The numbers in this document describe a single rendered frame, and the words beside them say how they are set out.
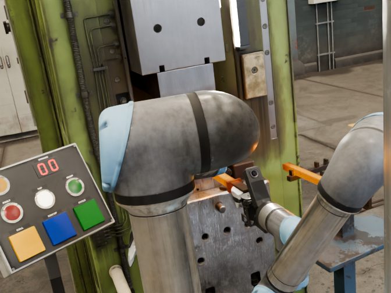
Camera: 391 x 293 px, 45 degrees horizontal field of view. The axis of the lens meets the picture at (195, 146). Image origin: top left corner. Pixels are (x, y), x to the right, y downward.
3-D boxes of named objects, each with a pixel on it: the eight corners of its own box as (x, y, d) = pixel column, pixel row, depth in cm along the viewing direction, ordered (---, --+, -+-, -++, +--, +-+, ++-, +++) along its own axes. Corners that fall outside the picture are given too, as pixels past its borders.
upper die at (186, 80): (216, 90, 163) (212, 63, 160) (160, 101, 157) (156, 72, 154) (177, 77, 201) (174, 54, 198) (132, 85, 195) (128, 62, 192)
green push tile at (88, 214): (105, 220, 143) (94, 198, 144) (85, 230, 138) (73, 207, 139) (103, 221, 144) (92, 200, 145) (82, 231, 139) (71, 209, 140)
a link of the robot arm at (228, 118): (275, 68, 64) (214, 136, 112) (196, 81, 62) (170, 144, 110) (295, 150, 63) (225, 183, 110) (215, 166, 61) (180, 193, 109)
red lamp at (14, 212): (22, 220, 129) (18, 205, 128) (4, 224, 128) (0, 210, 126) (22, 215, 132) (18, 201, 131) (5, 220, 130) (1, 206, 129)
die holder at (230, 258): (278, 283, 186) (269, 179, 173) (188, 315, 175) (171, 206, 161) (221, 227, 237) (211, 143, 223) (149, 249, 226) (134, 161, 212)
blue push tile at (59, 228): (77, 233, 137) (66, 211, 137) (54, 245, 131) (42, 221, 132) (75, 235, 138) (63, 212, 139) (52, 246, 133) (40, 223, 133)
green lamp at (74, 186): (84, 193, 142) (81, 179, 141) (69, 196, 141) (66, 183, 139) (83, 189, 145) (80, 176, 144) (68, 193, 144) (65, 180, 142)
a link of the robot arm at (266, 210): (263, 211, 120) (291, 203, 122) (255, 206, 124) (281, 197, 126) (266, 238, 122) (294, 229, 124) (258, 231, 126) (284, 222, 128)
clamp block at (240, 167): (256, 176, 177) (254, 160, 175) (235, 182, 175) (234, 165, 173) (242, 167, 188) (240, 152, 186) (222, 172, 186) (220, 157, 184)
